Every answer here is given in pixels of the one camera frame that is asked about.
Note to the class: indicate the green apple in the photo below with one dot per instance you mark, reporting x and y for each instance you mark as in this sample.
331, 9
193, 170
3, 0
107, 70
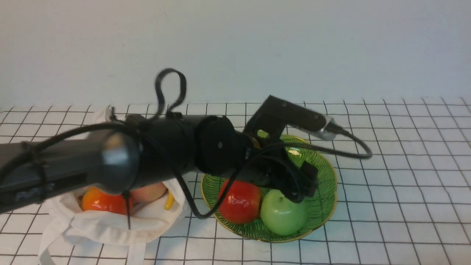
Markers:
280, 215

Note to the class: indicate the pink peach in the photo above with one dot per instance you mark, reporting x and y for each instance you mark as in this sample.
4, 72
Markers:
149, 193

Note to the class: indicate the red apple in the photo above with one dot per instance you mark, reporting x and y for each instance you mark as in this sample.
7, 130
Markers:
242, 203

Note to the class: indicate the yellow banana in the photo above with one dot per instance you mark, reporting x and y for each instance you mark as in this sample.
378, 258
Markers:
169, 201

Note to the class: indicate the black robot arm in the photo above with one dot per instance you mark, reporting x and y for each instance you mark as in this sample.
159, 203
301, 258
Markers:
119, 157

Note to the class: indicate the orange-red tomato fruit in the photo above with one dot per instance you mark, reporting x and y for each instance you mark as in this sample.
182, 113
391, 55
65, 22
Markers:
95, 199

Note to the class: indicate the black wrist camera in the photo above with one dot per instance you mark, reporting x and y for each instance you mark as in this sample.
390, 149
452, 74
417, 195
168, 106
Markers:
275, 114

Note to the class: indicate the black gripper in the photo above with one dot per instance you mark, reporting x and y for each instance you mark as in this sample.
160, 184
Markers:
271, 167

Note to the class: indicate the green leaf-pattern plate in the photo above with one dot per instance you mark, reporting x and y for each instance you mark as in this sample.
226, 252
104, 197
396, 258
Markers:
320, 207

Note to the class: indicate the white cloth tote bag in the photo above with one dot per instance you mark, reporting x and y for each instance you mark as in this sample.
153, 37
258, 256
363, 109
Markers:
146, 224

